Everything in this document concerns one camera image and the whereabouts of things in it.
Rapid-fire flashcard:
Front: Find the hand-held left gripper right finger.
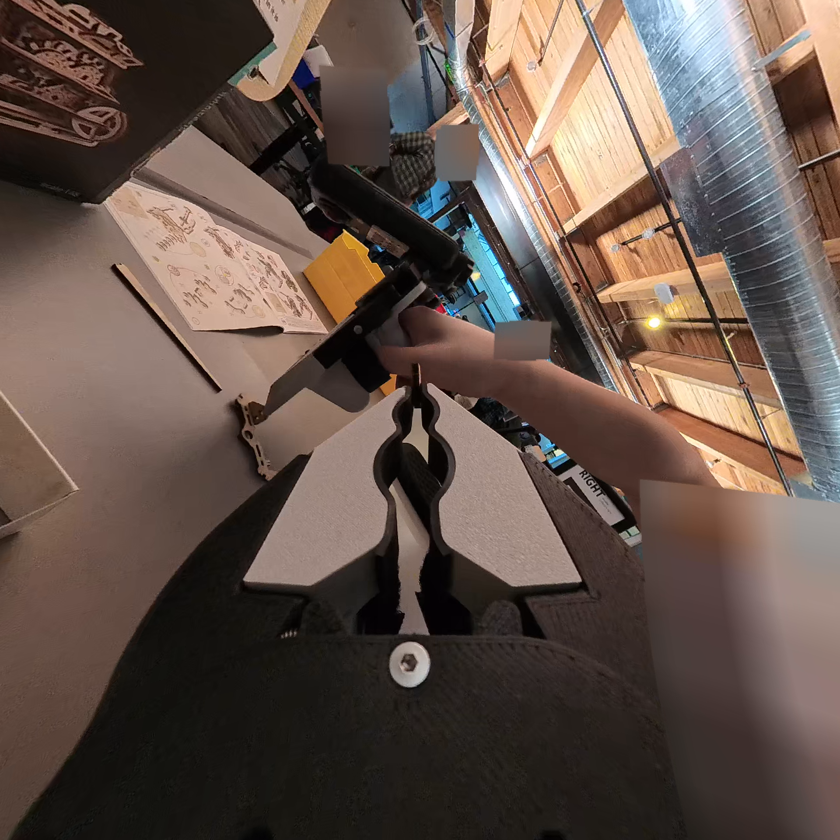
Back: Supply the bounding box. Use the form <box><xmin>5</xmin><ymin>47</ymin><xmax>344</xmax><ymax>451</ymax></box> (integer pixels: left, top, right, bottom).
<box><xmin>424</xmin><ymin>387</ymin><xmax>584</xmax><ymax>599</ymax></box>

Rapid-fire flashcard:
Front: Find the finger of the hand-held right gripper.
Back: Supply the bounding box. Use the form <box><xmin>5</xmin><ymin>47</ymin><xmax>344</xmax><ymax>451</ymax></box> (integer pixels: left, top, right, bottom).
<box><xmin>262</xmin><ymin>357</ymin><xmax>373</xmax><ymax>425</ymax></box>

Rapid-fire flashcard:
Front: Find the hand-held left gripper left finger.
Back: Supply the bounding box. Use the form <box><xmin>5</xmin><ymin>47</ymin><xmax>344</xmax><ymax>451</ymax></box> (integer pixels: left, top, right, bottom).
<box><xmin>243</xmin><ymin>387</ymin><xmax>411</xmax><ymax>599</ymax></box>

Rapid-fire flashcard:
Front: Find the wooden model part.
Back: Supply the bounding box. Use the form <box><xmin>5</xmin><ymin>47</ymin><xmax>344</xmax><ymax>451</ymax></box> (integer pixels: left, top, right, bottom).
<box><xmin>236</xmin><ymin>392</ymin><xmax>278</xmax><ymax>480</ymax></box>

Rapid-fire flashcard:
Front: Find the person's right forearm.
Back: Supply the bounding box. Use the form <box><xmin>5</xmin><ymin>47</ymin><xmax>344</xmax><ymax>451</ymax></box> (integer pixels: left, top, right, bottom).
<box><xmin>489</xmin><ymin>341</ymin><xmax>723</xmax><ymax>519</ymax></box>

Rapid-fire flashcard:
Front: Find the black model kit box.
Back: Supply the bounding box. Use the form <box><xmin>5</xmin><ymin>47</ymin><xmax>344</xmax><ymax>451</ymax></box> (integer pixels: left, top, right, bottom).
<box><xmin>0</xmin><ymin>0</ymin><xmax>275</xmax><ymax>204</ymax></box>

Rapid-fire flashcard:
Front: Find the person's right hand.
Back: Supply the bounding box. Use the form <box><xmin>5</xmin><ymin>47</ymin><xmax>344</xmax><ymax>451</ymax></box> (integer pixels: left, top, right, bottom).
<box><xmin>376</xmin><ymin>305</ymin><xmax>501</xmax><ymax>396</ymax></box>

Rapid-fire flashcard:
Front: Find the yellow plastic bin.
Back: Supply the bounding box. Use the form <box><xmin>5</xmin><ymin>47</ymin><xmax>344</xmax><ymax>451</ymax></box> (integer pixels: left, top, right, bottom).
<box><xmin>303</xmin><ymin>230</ymin><xmax>387</xmax><ymax>326</ymax></box>

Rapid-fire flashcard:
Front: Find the thin wooden strip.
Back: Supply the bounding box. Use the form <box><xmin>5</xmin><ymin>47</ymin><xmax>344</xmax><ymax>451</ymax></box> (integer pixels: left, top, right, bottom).
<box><xmin>112</xmin><ymin>262</ymin><xmax>223</xmax><ymax>392</ymax></box>

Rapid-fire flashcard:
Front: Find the assembly instruction booklet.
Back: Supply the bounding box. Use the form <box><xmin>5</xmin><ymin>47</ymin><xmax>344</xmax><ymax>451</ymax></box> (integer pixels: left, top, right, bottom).
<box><xmin>105</xmin><ymin>182</ymin><xmax>329</xmax><ymax>336</ymax></box>

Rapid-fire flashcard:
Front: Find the beige sheet holder board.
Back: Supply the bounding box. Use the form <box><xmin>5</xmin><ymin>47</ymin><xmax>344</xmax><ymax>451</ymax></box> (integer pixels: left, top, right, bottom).
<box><xmin>236</xmin><ymin>0</ymin><xmax>332</xmax><ymax>102</ymax></box>

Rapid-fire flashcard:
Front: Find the white cardboard tray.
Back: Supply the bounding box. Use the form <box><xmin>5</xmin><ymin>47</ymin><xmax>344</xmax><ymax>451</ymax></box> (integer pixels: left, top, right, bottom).
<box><xmin>0</xmin><ymin>390</ymin><xmax>80</xmax><ymax>539</ymax></box>

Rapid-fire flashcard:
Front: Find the silver air duct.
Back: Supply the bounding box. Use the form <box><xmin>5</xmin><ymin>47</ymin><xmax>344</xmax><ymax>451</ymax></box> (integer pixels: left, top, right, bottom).
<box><xmin>623</xmin><ymin>0</ymin><xmax>840</xmax><ymax>503</ymax></box>

